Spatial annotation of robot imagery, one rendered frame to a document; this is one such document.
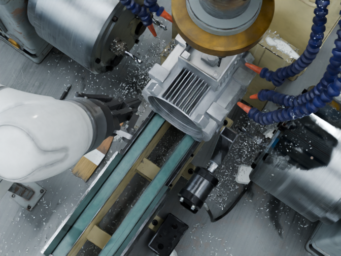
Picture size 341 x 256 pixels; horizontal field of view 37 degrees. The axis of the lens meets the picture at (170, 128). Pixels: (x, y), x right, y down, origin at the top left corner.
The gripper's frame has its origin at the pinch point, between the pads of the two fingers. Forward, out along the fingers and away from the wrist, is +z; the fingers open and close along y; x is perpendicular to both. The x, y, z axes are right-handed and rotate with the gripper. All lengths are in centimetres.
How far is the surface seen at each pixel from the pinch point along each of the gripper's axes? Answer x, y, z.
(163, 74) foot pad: -6.0, 0.6, 14.3
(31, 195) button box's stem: 40.9, 15.4, 18.0
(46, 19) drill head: -3.2, 28.4, 8.5
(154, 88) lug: -3.2, 0.1, 10.7
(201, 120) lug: -3.2, -12.2, 10.7
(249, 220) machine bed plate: 18, -34, 32
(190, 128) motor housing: 3.3, -9.7, 23.3
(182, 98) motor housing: -4.7, -6.3, 11.2
